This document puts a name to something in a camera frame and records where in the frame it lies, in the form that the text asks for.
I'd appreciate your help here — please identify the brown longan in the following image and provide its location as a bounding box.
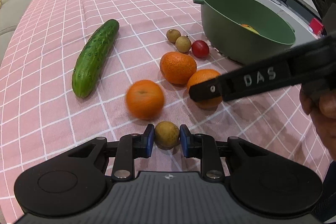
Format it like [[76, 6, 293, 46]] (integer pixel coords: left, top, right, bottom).
[[154, 121, 179, 149], [175, 36, 191, 53], [166, 29, 181, 44]]

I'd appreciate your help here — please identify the orange tangerine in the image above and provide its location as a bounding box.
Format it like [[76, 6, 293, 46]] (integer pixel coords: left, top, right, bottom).
[[159, 52, 197, 85], [125, 80, 165, 120], [186, 69, 222, 109]]

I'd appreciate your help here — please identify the green cucumber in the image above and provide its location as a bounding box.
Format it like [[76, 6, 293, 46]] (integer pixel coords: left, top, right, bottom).
[[71, 19, 120, 98]]

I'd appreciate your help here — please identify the person's right hand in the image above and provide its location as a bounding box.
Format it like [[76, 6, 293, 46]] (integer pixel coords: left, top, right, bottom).
[[299, 88, 336, 160]]

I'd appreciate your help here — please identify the red box on counter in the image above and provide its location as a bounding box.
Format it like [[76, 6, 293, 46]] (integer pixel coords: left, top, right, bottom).
[[309, 18, 324, 35]]

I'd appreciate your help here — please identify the yellow pear in bowl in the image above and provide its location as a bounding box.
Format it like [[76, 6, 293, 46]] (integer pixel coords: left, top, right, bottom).
[[240, 24, 259, 34]]

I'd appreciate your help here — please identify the green plastic bowl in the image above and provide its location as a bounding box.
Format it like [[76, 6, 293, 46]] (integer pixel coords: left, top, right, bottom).
[[193, 0, 295, 65]]

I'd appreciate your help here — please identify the red cherry tomato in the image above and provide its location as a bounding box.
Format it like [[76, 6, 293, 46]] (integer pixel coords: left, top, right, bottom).
[[191, 40, 210, 59]]

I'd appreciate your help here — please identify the pink checkered tablecloth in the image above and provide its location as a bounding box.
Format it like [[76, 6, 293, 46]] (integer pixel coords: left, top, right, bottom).
[[0, 0, 334, 224]]

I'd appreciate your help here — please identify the beige sofa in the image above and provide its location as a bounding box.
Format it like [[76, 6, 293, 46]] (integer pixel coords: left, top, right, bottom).
[[0, 0, 32, 61]]

